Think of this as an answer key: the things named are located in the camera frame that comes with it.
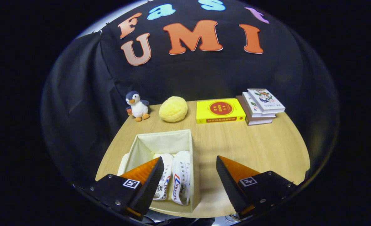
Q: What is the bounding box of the beige fabric storage box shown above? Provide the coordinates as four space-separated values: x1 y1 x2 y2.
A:
117 129 201 213

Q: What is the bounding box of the yellow book with red circle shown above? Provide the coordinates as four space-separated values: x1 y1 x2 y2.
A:
196 98 246 124

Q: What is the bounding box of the row of small cloth clips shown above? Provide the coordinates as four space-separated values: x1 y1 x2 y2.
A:
91 21 110 34

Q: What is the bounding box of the white illustrated cover book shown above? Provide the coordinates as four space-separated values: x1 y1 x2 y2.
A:
247 88 286 114

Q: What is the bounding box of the yellow round plush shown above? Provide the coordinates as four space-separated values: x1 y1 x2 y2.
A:
159 96 188 123

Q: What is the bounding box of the white canvas shoe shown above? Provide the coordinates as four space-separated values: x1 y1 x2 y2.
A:
171 150 191 206
152 153 174 201

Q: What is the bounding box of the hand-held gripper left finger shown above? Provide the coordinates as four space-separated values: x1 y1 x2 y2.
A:
90 156 165 221

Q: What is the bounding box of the penguin plush toy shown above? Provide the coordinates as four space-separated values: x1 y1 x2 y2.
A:
125 91 150 122

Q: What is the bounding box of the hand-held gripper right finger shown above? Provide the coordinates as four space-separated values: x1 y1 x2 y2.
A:
216 155 299 220

